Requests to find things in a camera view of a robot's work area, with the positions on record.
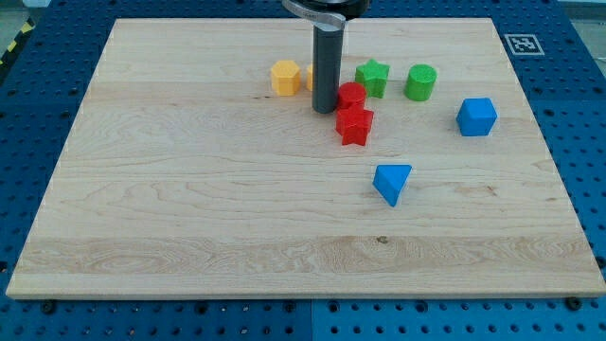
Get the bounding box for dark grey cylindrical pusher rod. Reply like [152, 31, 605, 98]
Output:
[312, 27, 344, 114]

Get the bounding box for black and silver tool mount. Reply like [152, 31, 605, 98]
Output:
[281, 0, 370, 30]

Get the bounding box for green star block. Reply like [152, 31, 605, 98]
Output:
[355, 59, 390, 99]

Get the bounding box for red star block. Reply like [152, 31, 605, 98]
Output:
[335, 107, 374, 146]

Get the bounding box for blue triangle block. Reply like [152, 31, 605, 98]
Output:
[372, 164, 413, 207]

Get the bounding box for yellow block behind rod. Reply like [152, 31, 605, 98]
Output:
[305, 63, 313, 92]

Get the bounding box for yellow hexagon block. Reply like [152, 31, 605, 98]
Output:
[271, 60, 301, 97]

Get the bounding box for red cylinder block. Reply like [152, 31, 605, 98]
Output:
[337, 81, 366, 110]

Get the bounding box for green cylinder block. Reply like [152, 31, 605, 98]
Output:
[404, 63, 437, 101]

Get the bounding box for blue cube block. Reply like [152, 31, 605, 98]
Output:
[456, 98, 498, 136]

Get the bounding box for light wooden board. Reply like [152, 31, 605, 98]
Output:
[7, 18, 605, 300]

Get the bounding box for white fiducial marker tag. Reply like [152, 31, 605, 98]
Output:
[504, 33, 544, 56]

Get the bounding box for black bolt right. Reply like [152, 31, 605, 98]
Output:
[564, 296, 582, 312]

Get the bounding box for black bolt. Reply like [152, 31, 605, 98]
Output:
[40, 300, 57, 314]
[564, 296, 582, 312]

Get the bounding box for black bolt left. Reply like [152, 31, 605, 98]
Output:
[40, 300, 57, 314]

